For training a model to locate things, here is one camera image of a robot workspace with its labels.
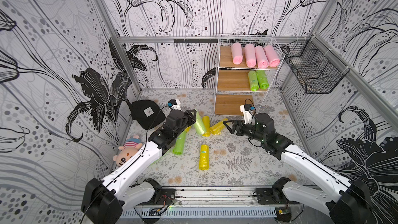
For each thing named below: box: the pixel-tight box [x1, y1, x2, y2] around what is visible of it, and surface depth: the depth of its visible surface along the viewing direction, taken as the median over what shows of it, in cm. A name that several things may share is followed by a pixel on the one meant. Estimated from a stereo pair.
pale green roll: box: [193, 109, 206, 136], surface depth 75 cm
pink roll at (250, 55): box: [244, 43, 257, 68], surface depth 74 cm
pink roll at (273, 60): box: [264, 44, 281, 68], surface depth 74 cm
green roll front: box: [248, 70, 260, 92], surface depth 86 cm
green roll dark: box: [172, 130, 187, 156], surface depth 89 cm
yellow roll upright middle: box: [202, 115, 211, 137], surface depth 98 cm
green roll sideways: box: [256, 69, 269, 90], surface depth 86 cm
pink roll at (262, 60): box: [254, 45, 269, 70], surface depth 73 cm
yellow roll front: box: [198, 144, 210, 171], surface depth 83 cm
